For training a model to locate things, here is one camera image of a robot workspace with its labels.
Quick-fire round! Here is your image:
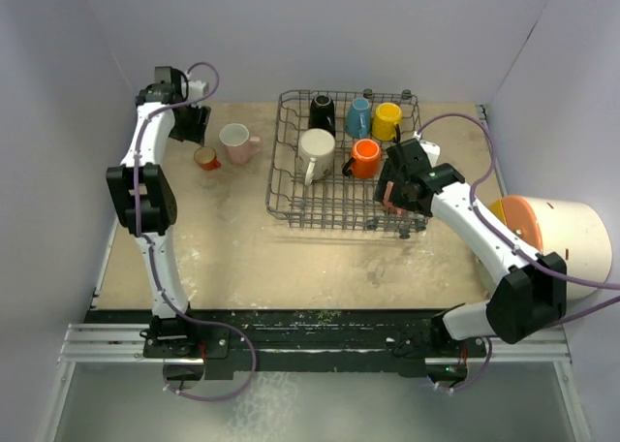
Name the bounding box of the small salmon pink cup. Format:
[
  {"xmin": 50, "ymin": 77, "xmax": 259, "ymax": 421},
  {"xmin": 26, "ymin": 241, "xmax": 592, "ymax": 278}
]
[{"xmin": 382, "ymin": 181, "xmax": 407, "ymax": 216}]

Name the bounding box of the small red-orange cup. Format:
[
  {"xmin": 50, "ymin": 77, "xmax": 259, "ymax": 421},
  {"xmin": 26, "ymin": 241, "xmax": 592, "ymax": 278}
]
[{"xmin": 194, "ymin": 146, "xmax": 221, "ymax": 172}]

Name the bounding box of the pink faceted mug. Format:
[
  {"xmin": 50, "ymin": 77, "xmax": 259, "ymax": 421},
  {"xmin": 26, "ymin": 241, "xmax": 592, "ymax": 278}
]
[{"xmin": 219, "ymin": 123, "xmax": 262, "ymax": 165}]

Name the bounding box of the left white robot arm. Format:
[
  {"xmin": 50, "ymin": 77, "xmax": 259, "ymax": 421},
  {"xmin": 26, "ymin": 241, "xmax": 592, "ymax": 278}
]
[{"xmin": 106, "ymin": 66, "xmax": 211, "ymax": 358}]

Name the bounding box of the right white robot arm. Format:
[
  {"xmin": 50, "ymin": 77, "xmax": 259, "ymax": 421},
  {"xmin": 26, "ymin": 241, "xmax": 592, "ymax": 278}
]
[{"xmin": 374, "ymin": 139, "xmax": 567, "ymax": 356}]

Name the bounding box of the yellow mug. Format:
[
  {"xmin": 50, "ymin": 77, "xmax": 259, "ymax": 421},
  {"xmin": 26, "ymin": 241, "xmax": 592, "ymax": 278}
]
[{"xmin": 371, "ymin": 102, "xmax": 403, "ymax": 143}]

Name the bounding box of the blue mug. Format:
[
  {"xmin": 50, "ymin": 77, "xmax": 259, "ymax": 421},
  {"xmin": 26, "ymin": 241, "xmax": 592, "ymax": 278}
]
[{"xmin": 345, "ymin": 97, "xmax": 371, "ymax": 140}]

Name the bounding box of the cream white mug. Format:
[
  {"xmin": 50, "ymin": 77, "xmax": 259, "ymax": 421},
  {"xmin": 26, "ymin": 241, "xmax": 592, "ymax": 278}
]
[{"xmin": 295, "ymin": 128, "xmax": 335, "ymax": 186}]

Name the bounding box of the white cylinder with orange lid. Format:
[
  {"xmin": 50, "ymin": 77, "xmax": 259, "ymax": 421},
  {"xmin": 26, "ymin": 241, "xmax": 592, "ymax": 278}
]
[{"xmin": 488, "ymin": 195, "xmax": 613, "ymax": 282}]

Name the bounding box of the orange mug black handle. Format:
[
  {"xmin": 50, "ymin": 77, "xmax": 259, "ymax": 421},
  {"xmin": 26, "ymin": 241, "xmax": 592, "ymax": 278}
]
[{"xmin": 342, "ymin": 139, "xmax": 382, "ymax": 179}]

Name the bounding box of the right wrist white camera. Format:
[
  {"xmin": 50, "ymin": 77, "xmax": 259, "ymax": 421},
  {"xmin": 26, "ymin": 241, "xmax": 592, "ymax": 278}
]
[{"xmin": 413, "ymin": 131, "xmax": 441, "ymax": 167}]

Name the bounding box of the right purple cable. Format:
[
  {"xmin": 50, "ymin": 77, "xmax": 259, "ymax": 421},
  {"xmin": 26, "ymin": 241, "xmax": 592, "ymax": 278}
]
[{"xmin": 416, "ymin": 112, "xmax": 620, "ymax": 395}]

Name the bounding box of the grey wire dish rack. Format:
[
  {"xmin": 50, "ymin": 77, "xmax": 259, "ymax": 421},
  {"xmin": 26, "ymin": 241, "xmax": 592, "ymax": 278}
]
[{"xmin": 265, "ymin": 88, "xmax": 428, "ymax": 239}]

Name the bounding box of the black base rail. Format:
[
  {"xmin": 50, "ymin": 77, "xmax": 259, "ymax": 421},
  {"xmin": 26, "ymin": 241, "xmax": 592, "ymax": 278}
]
[{"xmin": 84, "ymin": 309, "xmax": 487, "ymax": 381}]

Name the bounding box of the aluminium frame rail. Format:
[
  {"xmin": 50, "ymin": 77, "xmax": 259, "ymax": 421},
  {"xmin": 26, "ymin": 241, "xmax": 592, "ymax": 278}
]
[{"xmin": 59, "ymin": 324, "xmax": 573, "ymax": 364}]

